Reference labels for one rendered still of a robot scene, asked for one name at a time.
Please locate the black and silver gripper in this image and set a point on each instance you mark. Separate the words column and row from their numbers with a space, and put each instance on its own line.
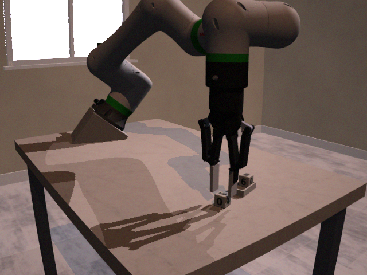
column 226, row 117

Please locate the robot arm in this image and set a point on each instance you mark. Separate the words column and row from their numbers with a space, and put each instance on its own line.
column 227, row 28

